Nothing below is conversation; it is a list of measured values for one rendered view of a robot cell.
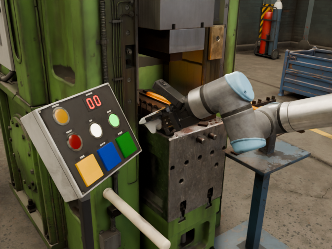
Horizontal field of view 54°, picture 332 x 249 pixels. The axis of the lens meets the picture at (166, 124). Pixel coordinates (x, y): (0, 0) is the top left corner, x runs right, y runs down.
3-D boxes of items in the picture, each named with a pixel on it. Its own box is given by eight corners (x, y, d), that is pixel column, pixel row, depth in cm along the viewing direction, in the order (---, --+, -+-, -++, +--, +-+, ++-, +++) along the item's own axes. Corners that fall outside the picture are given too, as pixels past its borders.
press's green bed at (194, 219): (214, 261, 198) (221, 195, 180) (166, 293, 176) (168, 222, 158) (159, 215, 238) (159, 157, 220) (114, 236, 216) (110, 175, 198)
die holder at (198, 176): (221, 195, 180) (228, 120, 163) (168, 223, 158) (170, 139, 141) (159, 157, 220) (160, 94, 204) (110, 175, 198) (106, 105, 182)
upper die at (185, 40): (204, 49, 146) (205, 27, 142) (169, 54, 134) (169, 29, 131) (148, 38, 176) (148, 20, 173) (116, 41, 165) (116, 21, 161)
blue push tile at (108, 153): (122, 161, 109) (111, 141, 109) (109, 171, 103) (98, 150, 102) (118, 162, 110) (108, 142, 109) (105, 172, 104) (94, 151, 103)
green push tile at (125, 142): (138, 149, 118) (128, 131, 116) (126, 157, 112) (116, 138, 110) (134, 150, 119) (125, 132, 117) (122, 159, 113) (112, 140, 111)
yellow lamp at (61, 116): (71, 122, 97) (70, 108, 95) (56, 126, 94) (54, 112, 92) (67, 119, 99) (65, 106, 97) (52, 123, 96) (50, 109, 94)
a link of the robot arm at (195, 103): (195, 89, 90) (207, 81, 98) (181, 96, 93) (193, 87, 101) (209, 118, 91) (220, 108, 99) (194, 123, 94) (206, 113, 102)
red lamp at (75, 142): (84, 148, 98) (83, 135, 96) (69, 152, 95) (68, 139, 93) (80, 144, 100) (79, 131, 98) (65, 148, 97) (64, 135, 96)
